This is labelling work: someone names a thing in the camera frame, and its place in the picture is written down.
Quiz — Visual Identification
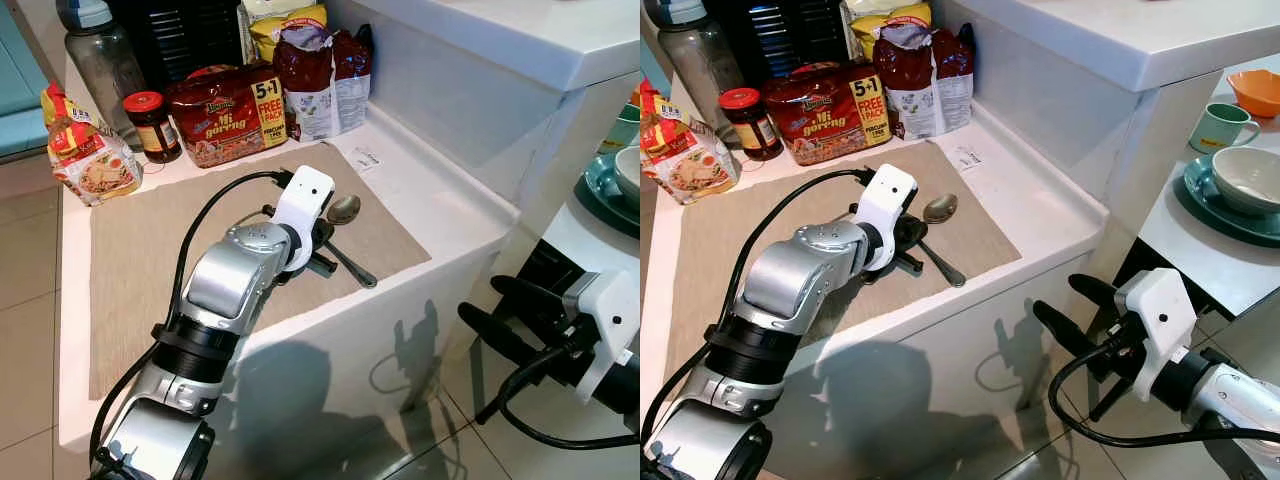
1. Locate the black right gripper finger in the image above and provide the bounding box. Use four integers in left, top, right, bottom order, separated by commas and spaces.
457, 301, 547, 370
1067, 272, 1130, 312
1032, 299, 1110, 362
489, 273, 574, 321

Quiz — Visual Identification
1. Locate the teal plate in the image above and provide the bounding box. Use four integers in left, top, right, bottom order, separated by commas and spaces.
584, 150, 641, 239
1173, 155, 1280, 248

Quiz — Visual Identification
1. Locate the white ceramic bowl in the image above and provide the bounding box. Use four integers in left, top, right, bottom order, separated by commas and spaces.
612, 146, 641, 201
1211, 146, 1280, 217

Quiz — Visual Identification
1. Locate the red mi goreng noodle pack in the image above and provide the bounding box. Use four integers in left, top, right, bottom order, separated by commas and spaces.
165, 62, 289, 168
762, 62, 894, 166

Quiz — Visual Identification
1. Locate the red and white bag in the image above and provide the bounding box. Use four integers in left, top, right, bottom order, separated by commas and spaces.
275, 22, 373, 141
873, 22, 976, 141

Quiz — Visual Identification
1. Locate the beige woven placemat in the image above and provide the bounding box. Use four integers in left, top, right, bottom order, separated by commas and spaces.
663, 140, 1023, 386
88, 140, 433, 401

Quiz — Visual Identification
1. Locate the white kitchen counter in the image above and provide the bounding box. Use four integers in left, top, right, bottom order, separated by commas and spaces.
640, 0, 1280, 480
55, 0, 641, 480

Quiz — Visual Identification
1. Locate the red lidded jar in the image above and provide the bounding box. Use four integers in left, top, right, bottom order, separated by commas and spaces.
123, 91, 183, 164
718, 87, 784, 161

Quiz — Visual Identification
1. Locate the yellow white noodle packet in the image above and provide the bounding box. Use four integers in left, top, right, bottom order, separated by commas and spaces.
640, 78, 741, 206
40, 83, 143, 206

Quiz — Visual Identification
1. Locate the yellow snack bag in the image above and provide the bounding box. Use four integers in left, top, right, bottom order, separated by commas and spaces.
845, 0, 933, 56
245, 3, 329, 61

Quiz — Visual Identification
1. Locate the black slatted rack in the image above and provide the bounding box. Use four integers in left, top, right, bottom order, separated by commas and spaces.
110, 0, 246, 81
715, 0, 851, 81

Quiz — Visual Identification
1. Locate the orange bowl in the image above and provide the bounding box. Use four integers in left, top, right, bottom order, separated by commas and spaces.
1226, 68, 1280, 119

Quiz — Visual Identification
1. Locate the clear grey water bottle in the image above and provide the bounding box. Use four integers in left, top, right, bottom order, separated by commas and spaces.
57, 0, 146, 151
645, 0, 736, 141

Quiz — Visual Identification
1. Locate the light blue cabinet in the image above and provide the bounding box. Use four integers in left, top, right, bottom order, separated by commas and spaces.
0, 0, 61, 159

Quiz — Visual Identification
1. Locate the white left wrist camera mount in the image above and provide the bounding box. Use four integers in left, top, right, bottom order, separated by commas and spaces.
855, 163, 919, 273
270, 165, 336, 274

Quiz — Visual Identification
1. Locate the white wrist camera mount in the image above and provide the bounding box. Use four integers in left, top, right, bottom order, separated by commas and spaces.
1115, 267, 1199, 403
270, 165, 336, 274
855, 163, 919, 273
565, 268, 641, 403

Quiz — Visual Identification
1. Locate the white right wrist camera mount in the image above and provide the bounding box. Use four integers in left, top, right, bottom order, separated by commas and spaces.
565, 268, 641, 403
1115, 267, 1199, 403

